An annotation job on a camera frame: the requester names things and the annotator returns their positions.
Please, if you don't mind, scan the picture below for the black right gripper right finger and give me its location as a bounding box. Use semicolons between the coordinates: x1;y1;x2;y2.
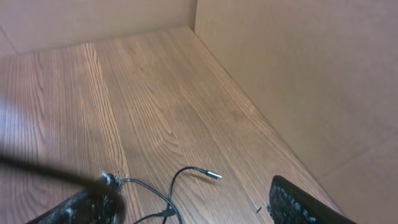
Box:
259;175;355;224

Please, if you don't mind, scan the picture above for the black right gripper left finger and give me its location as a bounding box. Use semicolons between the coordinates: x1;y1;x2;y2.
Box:
28;190;124;224

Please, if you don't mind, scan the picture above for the thin black cable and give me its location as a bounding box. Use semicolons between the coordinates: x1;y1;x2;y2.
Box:
161;166;223;224

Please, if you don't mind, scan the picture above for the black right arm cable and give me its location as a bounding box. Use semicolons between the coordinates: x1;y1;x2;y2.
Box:
0;154;125;215

